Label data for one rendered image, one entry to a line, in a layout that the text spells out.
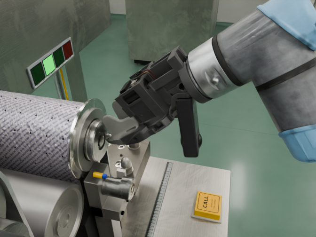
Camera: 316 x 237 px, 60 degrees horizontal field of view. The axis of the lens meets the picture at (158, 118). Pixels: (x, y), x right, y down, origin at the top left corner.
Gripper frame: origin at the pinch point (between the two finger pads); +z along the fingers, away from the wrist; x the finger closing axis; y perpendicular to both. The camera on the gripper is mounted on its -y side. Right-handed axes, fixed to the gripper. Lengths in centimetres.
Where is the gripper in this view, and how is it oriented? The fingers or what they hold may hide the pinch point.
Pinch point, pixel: (116, 137)
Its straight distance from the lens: 50.9
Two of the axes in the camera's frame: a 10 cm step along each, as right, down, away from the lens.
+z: -7.4, 4.0, 5.4
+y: -6.2, -7.0, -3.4
